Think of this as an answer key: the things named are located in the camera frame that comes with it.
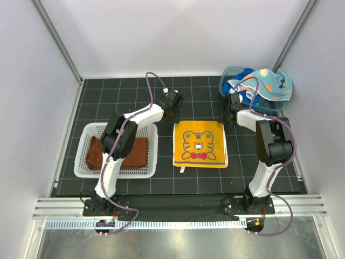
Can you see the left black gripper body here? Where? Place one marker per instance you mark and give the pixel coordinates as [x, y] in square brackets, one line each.
[174, 117]

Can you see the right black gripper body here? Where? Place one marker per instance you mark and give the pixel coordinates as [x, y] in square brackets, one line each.
[223, 115]

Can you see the blue patterned towel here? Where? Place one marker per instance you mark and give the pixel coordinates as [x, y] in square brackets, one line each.
[199, 144]

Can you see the brown towel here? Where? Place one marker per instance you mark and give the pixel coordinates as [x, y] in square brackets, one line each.
[135, 160]

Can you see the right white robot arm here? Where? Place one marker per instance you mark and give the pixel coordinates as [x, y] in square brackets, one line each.
[274, 146]

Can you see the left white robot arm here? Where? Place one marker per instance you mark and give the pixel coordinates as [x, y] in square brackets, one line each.
[118, 141]

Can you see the bright blue cloth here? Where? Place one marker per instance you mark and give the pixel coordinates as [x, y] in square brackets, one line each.
[230, 77]

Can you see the blue plastic tub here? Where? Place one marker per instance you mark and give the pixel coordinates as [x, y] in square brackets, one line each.
[260, 104]

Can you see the light blue polka-dot towel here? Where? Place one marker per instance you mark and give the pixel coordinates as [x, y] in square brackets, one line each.
[273, 86]

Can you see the white perforated plastic basket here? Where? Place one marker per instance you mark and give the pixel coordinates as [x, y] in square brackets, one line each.
[96, 129]

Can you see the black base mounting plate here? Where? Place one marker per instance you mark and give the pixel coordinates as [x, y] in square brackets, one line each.
[192, 207]

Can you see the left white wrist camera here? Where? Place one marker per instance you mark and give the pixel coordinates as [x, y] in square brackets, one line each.
[166, 91]

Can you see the right aluminium frame post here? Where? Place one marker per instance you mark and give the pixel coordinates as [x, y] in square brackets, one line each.
[297, 29]

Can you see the aluminium frame post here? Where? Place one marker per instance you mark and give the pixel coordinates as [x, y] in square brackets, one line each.
[297, 29]
[44, 16]

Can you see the aluminium front rail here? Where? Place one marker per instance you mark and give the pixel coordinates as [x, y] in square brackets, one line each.
[58, 208]

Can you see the left aluminium frame post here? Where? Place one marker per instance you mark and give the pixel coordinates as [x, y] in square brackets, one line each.
[44, 16]

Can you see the slotted cable duct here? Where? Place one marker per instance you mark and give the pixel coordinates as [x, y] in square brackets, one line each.
[98, 224]

